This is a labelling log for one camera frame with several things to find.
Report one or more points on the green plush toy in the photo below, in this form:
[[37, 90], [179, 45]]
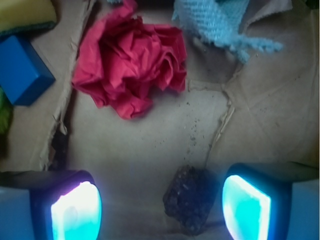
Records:
[[6, 112]]

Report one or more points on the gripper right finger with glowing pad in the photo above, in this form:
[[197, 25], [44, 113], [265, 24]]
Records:
[[272, 201]]

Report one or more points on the brown paper bag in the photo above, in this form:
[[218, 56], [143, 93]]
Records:
[[264, 111]]

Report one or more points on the yellow green sponge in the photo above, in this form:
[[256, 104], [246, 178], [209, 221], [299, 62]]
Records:
[[24, 15]]

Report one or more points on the crumpled red paper ball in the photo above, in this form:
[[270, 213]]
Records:
[[121, 59]]

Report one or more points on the blue wooden block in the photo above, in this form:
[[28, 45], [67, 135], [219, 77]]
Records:
[[24, 77]]

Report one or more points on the dark rough rock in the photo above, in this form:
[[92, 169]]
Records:
[[190, 197]]

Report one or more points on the light blue knitted cloth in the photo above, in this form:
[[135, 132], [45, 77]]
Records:
[[217, 22]]

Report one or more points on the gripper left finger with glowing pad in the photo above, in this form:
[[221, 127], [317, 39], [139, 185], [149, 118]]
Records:
[[49, 205]]

